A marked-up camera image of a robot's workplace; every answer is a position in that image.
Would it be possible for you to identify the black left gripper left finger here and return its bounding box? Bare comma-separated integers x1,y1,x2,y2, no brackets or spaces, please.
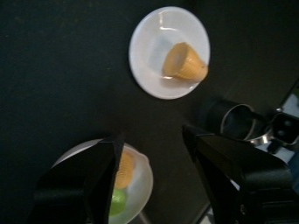
25,133,127,224

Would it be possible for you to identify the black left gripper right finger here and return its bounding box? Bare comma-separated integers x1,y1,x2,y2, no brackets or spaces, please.
182,124,299,224

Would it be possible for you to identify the yellow green toy corn bottom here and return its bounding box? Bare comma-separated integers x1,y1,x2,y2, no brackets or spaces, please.
107,150,136,217

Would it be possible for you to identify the white bowl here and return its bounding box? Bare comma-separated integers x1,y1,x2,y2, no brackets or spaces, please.
51,138,155,224

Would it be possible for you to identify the white round plate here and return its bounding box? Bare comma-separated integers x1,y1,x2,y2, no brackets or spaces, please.
127,6,211,101

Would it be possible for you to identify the black pot with handle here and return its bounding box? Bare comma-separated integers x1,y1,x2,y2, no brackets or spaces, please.
199,98,299,155

